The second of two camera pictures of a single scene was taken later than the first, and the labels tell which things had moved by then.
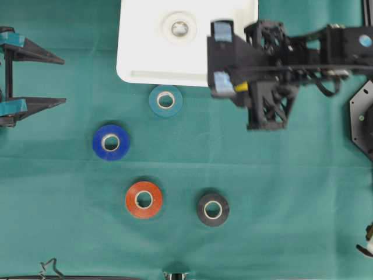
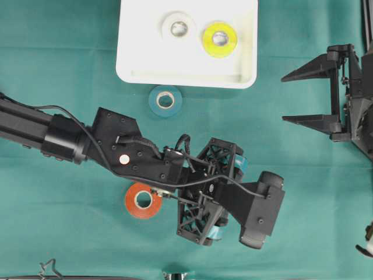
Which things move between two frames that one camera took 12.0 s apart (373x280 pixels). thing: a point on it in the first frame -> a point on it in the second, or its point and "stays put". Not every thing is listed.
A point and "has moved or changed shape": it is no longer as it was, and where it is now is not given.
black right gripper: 267,68 -> 359,111
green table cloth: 134,179 stays put
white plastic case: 165,42 stays put
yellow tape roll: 241,87 has moved or changed shape
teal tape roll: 165,100 stays put
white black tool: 368,251 stays put
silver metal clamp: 168,276 stays put
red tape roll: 131,203 stays put
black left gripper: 10,49 -> 203,205
